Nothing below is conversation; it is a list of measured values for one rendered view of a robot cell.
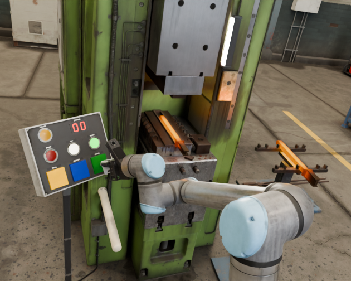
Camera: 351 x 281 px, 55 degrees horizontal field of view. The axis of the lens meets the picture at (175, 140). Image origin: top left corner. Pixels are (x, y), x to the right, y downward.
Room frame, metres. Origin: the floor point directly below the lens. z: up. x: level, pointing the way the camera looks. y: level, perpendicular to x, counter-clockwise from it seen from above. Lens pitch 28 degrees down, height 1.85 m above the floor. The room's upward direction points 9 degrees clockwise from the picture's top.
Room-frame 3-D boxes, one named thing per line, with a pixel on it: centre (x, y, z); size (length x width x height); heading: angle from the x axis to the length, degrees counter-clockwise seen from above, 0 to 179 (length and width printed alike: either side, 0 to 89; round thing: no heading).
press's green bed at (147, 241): (1.77, 0.04, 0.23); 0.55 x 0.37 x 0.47; 24
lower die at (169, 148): (1.74, 0.08, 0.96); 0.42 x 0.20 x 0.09; 24
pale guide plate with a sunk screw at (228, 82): (1.79, -0.24, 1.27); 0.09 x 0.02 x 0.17; 114
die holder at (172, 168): (1.77, 0.04, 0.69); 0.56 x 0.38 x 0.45; 24
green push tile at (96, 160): (1.23, 0.32, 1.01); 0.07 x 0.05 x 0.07; 139
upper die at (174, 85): (1.74, 0.08, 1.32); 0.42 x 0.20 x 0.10; 24
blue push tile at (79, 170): (1.16, 0.38, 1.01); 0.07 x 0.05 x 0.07; 139
